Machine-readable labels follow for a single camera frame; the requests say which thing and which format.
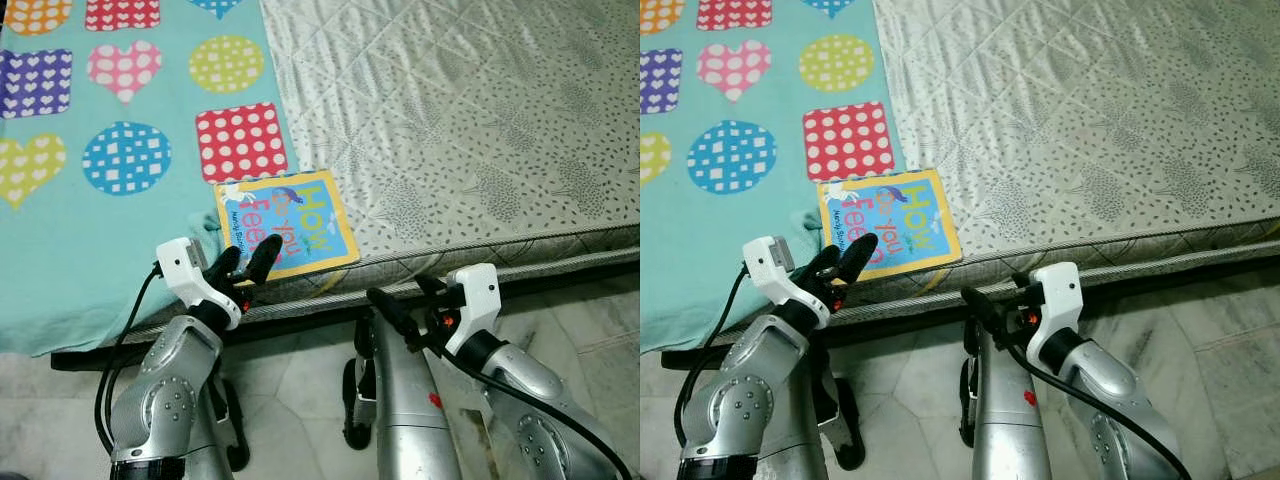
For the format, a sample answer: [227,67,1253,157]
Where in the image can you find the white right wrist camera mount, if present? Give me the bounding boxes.
[444,262,500,358]
[1027,261,1084,369]

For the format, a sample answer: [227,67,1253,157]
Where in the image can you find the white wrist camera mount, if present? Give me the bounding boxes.
[1027,261,1084,369]
[155,237,243,331]
[444,262,500,358]
[745,235,833,329]

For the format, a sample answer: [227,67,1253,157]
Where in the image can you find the dark bed frame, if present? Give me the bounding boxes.
[660,250,1280,371]
[50,255,641,373]

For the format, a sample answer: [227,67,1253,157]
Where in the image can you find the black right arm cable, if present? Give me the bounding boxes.
[1000,335,1196,480]
[400,330,633,480]

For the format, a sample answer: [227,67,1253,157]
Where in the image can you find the silver left robot leg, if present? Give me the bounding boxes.
[185,370,251,473]
[808,365,869,471]

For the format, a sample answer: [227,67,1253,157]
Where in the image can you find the yellow and blue children's book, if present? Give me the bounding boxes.
[818,168,963,281]
[213,170,361,281]

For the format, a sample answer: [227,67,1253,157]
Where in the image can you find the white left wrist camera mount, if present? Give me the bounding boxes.
[155,237,243,331]
[745,235,833,329]

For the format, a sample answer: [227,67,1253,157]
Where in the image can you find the silver robot leg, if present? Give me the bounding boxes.
[958,320,1056,480]
[345,300,466,480]
[808,365,869,471]
[185,370,251,473]

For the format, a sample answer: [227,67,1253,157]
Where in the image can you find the silver right robot leg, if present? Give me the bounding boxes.
[958,320,1056,480]
[345,300,466,480]

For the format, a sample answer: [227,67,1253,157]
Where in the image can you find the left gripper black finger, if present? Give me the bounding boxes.
[245,233,285,290]
[798,244,843,291]
[838,232,880,288]
[205,246,243,292]

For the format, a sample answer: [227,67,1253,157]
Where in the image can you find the white quilted mattress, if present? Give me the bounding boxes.
[870,0,1280,291]
[258,0,641,301]

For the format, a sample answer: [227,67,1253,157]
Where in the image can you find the teal blanket with colourful shapes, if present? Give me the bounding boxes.
[640,0,906,351]
[0,0,301,356]

